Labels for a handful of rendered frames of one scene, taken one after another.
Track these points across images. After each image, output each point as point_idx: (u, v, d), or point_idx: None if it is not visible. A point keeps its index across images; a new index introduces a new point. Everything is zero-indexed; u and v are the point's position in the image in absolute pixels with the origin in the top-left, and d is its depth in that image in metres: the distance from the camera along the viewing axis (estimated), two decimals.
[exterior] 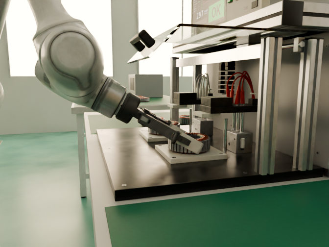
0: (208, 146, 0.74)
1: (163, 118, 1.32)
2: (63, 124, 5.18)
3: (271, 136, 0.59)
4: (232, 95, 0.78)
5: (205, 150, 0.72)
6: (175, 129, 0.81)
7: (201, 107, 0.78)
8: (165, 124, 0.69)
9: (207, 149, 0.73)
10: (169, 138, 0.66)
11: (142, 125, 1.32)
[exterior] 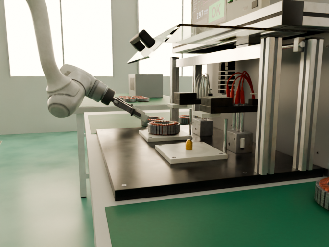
0: None
1: (163, 118, 1.32)
2: (63, 124, 5.18)
3: (271, 136, 0.59)
4: (232, 95, 0.78)
5: None
6: (135, 109, 1.38)
7: (201, 107, 0.78)
8: (127, 105, 1.24)
9: None
10: (129, 112, 1.21)
11: (142, 125, 1.32)
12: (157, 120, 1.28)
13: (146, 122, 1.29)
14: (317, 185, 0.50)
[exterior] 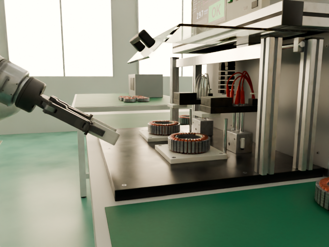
0: None
1: (208, 137, 0.75)
2: (63, 124, 5.18)
3: (271, 136, 0.59)
4: (232, 95, 0.78)
5: None
6: (96, 132, 0.66)
7: (201, 107, 0.78)
8: None
9: None
10: (83, 113, 0.74)
11: (172, 150, 0.74)
12: (201, 142, 0.71)
13: (180, 146, 0.71)
14: (317, 185, 0.50)
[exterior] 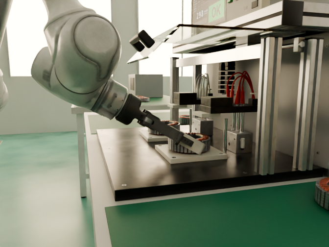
0: None
1: (208, 137, 0.75)
2: (63, 124, 5.18)
3: (271, 136, 0.59)
4: (232, 95, 0.78)
5: None
6: (183, 142, 0.70)
7: (201, 107, 0.78)
8: None
9: None
10: None
11: (172, 150, 0.74)
12: (201, 142, 0.71)
13: (181, 146, 0.71)
14: (317, 185, 0.50)
